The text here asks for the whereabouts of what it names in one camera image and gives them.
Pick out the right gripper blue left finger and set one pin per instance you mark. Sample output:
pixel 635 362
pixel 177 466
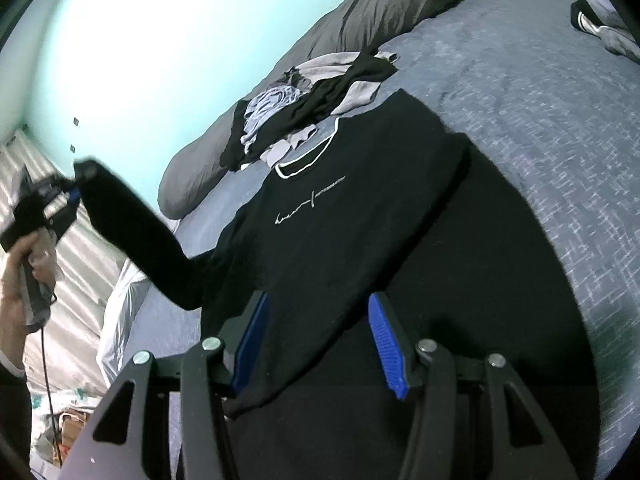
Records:
pixel 242 337

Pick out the grey black garment at edge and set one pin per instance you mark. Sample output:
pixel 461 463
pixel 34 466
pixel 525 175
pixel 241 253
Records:
pixel 600 19

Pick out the grey pillow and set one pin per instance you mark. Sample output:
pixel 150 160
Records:
pixel 335 39

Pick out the black and white clothes pile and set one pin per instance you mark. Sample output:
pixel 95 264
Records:
pixel 330 85

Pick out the left forearm black sleeve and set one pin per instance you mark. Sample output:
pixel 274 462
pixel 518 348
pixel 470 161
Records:
pixel 16 410

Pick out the black long sleeve sweater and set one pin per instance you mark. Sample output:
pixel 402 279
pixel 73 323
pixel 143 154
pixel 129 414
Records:
pixel 390 202

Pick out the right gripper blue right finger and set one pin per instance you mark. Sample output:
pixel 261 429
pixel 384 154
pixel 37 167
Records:
pixel 392 343

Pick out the blue patterned bed cover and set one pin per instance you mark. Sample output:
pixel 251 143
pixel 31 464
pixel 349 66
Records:
pixel 559 118

